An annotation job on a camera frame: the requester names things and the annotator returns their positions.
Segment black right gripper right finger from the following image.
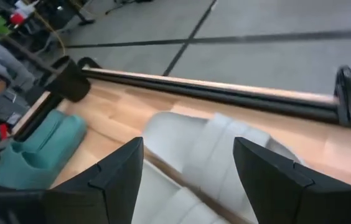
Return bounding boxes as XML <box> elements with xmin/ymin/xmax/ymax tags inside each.
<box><xmin>233</xmin><ymin>136</ymin><xmax>351</xmax><ymax>224</ymax></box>

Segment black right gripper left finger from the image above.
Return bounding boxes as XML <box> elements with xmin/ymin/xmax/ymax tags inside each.
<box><xmin>0</xmin><ymin>136</ymin><xmax>144</xmax><ymax>224</ymax></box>

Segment grey rubber slide sandal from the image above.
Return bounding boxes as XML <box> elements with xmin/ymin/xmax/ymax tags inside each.
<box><xmin>131</xmin><ymin>160</ymin><xmax>231</xmax><ymax>224</ymax></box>
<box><xmin>143</xmin><ymin>111</ymin><xmax>306</xmax><ymax>224</ymax></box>

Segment green rubber slide sandal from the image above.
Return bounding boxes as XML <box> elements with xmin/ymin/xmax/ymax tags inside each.
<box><xmin>0</xmin><ymin>108</ymin><xmax>70</xmax><ymax>189</ymax></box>
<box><xmin>7</xmin><ymin>114</ymin><xmax>88</xmax><ymax>190</ymax></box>

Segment black plant pot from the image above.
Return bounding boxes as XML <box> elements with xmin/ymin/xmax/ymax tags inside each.
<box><xmin>45</xmin><ymin>55</ymin><xmax>91</xmax><ymax>103</ymax></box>

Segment black aluminium table frame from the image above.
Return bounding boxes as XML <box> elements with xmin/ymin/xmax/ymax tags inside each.
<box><xmin>12</xmin><ymin>57</ymin><xmax>351</xmax><ymax>142</ymax></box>

